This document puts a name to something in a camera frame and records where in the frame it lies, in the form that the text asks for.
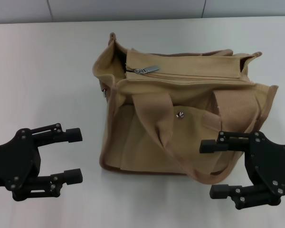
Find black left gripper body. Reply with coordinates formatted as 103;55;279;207
0;128;42;191

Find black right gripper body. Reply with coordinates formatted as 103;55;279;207
245;131;285;195

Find khaki canvas food bag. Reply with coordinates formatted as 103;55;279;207
93;32;279;183

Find silver metal zipper pull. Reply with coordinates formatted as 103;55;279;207
135;65;161;75

